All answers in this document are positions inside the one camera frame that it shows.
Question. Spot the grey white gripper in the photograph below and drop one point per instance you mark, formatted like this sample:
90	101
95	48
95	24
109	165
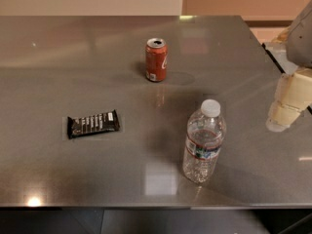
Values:
300	39

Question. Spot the red coke can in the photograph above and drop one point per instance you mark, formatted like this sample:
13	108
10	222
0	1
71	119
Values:
156	53

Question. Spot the clear plastic water bottle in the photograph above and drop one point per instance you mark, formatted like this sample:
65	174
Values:
206	129

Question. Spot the black snack bar wrapper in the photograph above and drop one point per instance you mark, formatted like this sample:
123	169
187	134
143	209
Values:
101	123

